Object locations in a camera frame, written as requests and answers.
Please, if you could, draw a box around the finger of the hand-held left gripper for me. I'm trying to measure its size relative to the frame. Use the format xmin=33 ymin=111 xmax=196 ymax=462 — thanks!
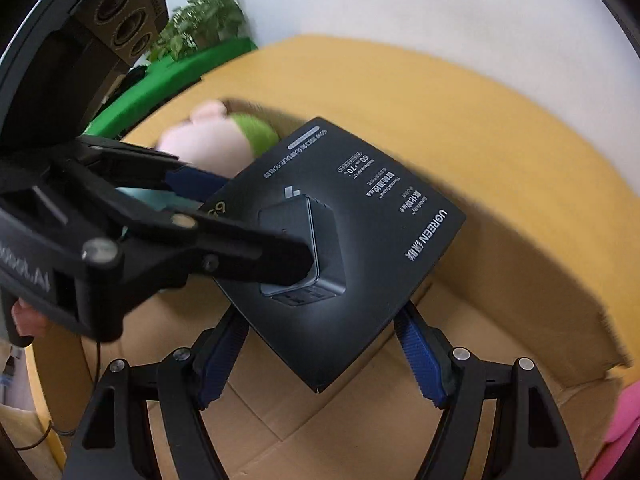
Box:
xmin=81 ymin=186 xmax=319 ymax=303
xmin=74 ymin=136 xmax=237 ymax=204

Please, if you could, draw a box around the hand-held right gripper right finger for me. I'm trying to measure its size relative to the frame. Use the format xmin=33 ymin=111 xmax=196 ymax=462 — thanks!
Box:
xmin=393 ymin=302 xmax=584 ymax=480

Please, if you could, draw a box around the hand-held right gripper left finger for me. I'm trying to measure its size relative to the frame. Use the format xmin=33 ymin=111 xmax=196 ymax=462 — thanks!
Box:
xmin=62 ymin=309 xmax=251 ymax=480

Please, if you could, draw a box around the black charger box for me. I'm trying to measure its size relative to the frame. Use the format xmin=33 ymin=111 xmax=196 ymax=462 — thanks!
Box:
xmin=202 ymin=116 xmax=467 ymax=394

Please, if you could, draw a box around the brown cardboard box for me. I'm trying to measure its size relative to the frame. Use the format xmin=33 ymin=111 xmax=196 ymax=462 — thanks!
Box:
xmin=30 ymin=34 xmax=634 ymax=480

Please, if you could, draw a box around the person's left hand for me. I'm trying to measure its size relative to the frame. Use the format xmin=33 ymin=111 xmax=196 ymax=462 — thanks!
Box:
xmin=11 ymin=299 xmax=52 ymax=337

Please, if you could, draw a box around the pink and green plush toy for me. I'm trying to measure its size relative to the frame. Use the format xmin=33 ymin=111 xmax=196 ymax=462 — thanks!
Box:
xmin=117 ymin=99 xmax=281 ymax=241

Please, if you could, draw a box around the green potted plant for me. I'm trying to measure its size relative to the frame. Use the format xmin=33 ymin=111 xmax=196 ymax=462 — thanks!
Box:
xmin=149 ymin=0 xmax=251 ymax=62

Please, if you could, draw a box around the brown box with black circles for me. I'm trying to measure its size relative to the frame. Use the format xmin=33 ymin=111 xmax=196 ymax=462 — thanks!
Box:
xmin=74 ymin=0 xmax=172 ymax=69

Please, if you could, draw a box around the pink soft object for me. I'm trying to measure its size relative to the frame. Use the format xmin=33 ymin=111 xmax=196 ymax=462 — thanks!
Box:
xmin=584 ymin=389 xmax=640 ymax=480

